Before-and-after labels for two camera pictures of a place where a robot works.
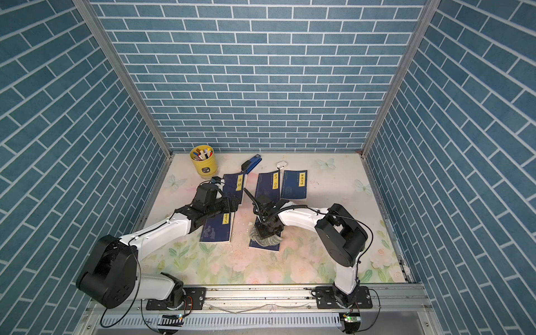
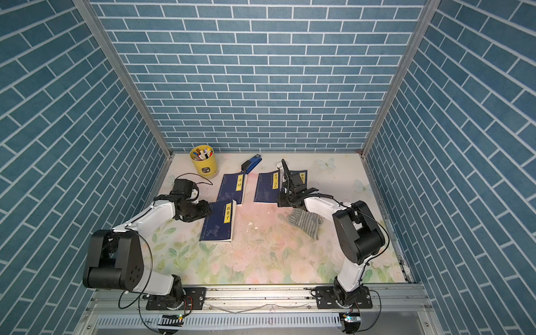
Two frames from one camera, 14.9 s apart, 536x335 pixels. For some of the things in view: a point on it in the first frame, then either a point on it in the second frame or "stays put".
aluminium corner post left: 104,37 stays put
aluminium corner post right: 426,19 stays put
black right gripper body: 266,229 -> 287,199
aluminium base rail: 394,299 stays put
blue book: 275,247 -> 219,225
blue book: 233,185 stays put
